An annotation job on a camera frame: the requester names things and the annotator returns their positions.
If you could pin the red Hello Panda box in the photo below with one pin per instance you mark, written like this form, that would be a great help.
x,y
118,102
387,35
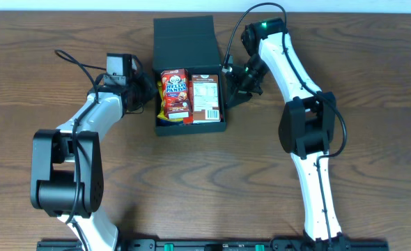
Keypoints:
x,y
174,86

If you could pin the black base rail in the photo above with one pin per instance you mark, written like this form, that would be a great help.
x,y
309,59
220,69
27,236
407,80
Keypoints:
x,y
279,244

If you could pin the blue Oreo cookie pack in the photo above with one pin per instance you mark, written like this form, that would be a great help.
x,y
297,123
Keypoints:
x,y
167,122

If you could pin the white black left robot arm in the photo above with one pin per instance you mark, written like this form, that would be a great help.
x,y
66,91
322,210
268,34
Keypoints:
x,y
66,168

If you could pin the red snack bag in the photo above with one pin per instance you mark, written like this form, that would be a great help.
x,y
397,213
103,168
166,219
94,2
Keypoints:
x,y
189,120

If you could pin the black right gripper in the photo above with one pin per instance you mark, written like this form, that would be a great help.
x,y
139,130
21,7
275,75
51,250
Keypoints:
x,y
238,84

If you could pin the yellow snack bag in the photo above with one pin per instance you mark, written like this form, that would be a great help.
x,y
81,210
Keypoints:
x,y
161,114

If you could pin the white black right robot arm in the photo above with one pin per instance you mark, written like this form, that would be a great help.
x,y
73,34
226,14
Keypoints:
x,y
306,127

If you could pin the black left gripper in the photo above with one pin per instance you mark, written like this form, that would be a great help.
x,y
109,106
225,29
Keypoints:
x,y
146,89

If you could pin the dark green cardboard box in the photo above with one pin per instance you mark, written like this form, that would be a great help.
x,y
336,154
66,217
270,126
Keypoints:
x,y
188,43

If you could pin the brown white carton box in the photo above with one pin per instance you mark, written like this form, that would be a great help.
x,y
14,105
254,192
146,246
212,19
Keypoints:
x,y
205,99

